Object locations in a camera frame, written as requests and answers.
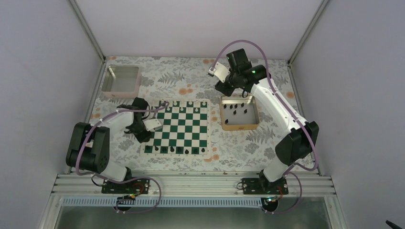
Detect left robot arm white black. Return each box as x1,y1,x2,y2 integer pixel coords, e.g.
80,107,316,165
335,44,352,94
65,97,152,193

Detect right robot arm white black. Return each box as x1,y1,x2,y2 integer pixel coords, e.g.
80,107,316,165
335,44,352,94
208,49,319,194

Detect tan metal tray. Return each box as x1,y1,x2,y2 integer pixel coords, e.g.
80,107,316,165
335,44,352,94
220,95,260,131

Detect floral patterned tablecloth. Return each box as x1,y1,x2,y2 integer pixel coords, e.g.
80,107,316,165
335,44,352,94
90,57,318,173

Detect pink white tray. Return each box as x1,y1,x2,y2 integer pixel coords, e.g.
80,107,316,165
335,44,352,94
101,65,142,98

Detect green white chessboard mat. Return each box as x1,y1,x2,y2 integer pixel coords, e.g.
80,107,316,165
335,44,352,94
140,98,211,159

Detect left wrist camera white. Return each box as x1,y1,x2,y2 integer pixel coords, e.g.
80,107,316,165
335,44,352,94
143,118,163,132

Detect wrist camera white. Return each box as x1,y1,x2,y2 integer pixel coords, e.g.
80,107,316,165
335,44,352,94
143,118,163,132
208,62,230,83

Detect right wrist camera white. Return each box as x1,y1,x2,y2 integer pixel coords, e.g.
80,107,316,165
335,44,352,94
208,62,230,83

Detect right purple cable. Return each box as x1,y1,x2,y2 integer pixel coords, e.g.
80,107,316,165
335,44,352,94
209,40,319,215

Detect purple cable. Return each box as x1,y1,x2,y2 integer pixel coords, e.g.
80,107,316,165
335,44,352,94
75,101,170,214
209,40,319,215

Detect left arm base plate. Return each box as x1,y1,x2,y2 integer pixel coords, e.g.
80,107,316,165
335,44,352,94
101,178,150,195

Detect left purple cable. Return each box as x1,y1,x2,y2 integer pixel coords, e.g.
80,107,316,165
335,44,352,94
75,101,170,214

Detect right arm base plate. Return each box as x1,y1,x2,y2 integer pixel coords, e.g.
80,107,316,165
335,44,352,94
236,178,289,195

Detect aluminium rail frame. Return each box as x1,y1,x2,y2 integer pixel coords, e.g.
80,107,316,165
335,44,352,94
39,171,347,229

